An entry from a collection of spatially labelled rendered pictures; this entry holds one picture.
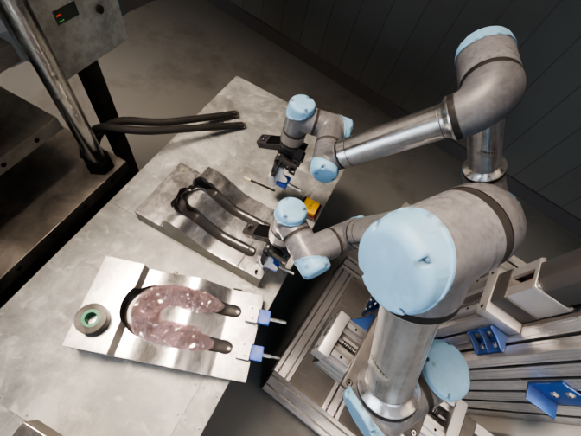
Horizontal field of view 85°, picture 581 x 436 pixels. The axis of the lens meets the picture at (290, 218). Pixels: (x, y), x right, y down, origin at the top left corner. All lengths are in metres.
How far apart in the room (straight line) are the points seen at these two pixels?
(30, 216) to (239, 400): 1.26
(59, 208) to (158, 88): 1.72
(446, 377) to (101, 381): 0.91
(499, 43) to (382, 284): 0.58
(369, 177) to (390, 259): 2.23
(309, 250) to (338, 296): 1.12
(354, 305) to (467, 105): 1.36
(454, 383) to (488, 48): 0.67
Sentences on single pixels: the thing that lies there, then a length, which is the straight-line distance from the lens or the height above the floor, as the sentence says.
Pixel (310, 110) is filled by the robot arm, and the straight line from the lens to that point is 0.91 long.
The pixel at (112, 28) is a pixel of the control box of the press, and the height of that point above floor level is 1.14.
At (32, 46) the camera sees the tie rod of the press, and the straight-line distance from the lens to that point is 1.08.
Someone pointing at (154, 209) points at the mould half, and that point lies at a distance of 1.21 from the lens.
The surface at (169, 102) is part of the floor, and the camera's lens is 2.79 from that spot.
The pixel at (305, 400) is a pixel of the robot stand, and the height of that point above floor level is 0.21.
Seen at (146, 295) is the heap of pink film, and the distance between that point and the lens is 1.07.
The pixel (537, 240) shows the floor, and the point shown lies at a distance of 3.21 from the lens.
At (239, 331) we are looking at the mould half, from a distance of 1.06.
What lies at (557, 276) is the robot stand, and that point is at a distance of 0.81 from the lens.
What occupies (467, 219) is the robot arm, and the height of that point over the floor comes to 1.63.
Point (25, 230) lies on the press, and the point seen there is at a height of 0.78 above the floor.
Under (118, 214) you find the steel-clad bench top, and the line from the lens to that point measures 1.30.
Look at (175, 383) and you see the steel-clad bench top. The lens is 1.11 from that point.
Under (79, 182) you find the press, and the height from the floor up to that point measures 0.79.
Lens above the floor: 1.90
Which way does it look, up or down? 60 degrees down
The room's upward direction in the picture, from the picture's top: 22 degrees clockwise
